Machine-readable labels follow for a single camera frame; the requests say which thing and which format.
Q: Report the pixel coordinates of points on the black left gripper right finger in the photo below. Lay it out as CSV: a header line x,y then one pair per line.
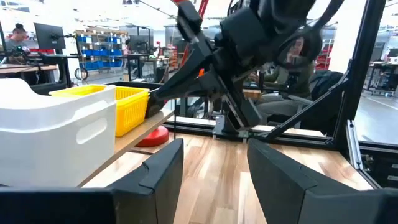
x,y
295,202

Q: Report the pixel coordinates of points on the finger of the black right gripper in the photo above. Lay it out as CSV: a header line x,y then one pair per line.
x,y
199,87
199,46

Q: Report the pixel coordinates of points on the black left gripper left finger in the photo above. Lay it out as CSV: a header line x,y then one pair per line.
x,y
140,202

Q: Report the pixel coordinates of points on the white plastic bin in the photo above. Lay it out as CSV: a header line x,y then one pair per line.
x,y
46,102
46,155

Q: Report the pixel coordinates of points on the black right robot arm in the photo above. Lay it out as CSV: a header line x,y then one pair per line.
x,y
289,15

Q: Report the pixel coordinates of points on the wooden shelf with black legs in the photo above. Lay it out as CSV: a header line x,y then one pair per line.
x,y
140,133

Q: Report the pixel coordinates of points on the person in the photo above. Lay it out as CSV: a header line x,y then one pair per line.
x,y
15,40
289,81

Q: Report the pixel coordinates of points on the rack with blue bins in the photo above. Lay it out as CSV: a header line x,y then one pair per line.
x,y
99,51

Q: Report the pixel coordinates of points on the black computer monitor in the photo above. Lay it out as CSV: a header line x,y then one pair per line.
x,y
49,35

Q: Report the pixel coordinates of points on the black aluminium rig frame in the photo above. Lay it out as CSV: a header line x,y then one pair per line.
x,y
360,77

